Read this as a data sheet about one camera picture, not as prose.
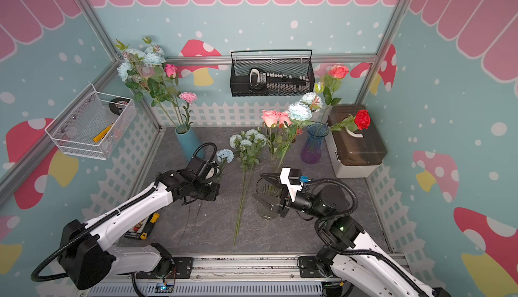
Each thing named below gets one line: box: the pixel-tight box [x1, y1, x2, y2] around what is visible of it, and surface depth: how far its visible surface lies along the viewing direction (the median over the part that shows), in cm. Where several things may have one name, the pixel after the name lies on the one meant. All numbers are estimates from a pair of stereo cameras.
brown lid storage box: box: [325, 103, 388, 179], surface depth 94 cm
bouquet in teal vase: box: [114, 36, 198, 133], surface depth 83 cm
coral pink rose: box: [321, 64, 350, 122], surface depth 86 cm
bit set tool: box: [248, 67, 311, 92], surface depth 91 cm
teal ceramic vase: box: [175, 124, 205, 162], surface depth 94 cm
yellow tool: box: [93, 124, 114, 143], surface depth 73 cm
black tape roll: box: [108, 97, 131, 115], surface depth 82 cm
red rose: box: [329, 109, 372, 132], surface depth 79 cm
